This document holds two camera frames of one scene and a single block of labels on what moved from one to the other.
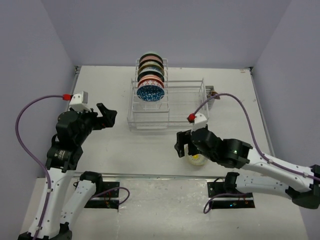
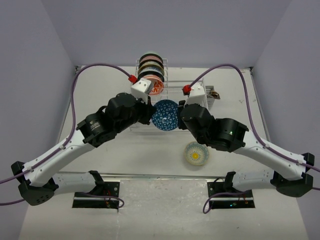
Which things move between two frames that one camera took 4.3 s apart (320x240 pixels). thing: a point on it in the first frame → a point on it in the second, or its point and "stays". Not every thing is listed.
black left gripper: [107, 120] → [147, 108]
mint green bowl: [151, 52] stays
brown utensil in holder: [215, 97] stays
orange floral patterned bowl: [150, 80] stays
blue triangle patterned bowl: [150, 93] → [165, 115]
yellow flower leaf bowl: [157, 64] stays
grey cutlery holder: [208, 89] stays
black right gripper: [182, 138] → [181, 123]
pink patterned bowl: [151, 56] stays
